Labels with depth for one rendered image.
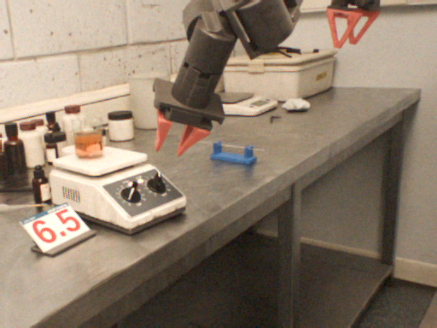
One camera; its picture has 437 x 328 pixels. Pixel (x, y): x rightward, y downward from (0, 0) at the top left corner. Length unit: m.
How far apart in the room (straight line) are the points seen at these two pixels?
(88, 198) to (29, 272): 0.17
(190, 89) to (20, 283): 0.34
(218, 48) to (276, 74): 1.18
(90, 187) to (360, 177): 1.60
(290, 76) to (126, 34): 0.56
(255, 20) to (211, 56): 0.07
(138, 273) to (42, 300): 0.14
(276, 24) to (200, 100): 0.14
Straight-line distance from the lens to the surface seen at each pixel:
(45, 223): 0.78
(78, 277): 0.67
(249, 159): 1.12
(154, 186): 0.83
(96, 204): 0.81
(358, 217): 2.32
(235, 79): 1.95
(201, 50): 0.70
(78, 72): 1.54
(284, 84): 1.87
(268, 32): 0.70
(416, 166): 2.21
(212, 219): 0.85
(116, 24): 1.66
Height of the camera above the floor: 1.05
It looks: 17 degrees down
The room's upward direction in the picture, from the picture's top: 4 degrees counter-clockwise
